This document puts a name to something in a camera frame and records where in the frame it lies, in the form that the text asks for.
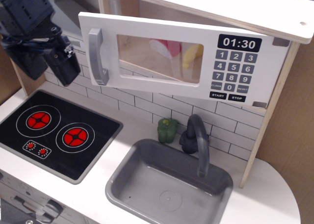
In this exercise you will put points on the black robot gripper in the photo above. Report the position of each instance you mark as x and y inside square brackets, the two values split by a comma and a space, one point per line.
[28, 33]

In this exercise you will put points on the grey microwave door handle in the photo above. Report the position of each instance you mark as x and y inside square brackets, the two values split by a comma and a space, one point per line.
[95, 40]

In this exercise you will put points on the white toy microwave door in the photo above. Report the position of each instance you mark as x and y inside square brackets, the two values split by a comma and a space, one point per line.
[237, 66]

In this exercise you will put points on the wooden toy microwave cabinet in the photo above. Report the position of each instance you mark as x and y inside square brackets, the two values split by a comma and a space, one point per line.
[291, 19]

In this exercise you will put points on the grey toy range hood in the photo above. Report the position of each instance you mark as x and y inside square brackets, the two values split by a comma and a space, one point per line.
[66, 16]

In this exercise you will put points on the black toy stovetop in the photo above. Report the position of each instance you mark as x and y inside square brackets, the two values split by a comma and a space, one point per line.
[58, 136]

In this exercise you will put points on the red white toy food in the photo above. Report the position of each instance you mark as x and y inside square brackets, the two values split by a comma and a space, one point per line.
[168, 49]

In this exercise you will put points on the green toy bell pepper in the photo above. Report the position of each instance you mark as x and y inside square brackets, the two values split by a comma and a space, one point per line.
[166, 129]

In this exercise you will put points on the grey toy oven front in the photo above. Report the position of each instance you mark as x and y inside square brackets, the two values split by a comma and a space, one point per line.
[11, 187]

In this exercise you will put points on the yellow toy banana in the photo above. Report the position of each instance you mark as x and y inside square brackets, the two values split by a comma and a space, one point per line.
[191, 53]

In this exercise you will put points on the grey toy sink basin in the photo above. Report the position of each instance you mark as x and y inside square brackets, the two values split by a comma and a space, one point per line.
[160, 185]

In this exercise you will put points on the dark grey toy faucet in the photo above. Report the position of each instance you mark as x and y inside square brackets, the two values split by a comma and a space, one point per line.
[195, 139]

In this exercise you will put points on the grey oven door handle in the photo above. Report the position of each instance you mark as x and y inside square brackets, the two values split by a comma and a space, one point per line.
[45, 214]

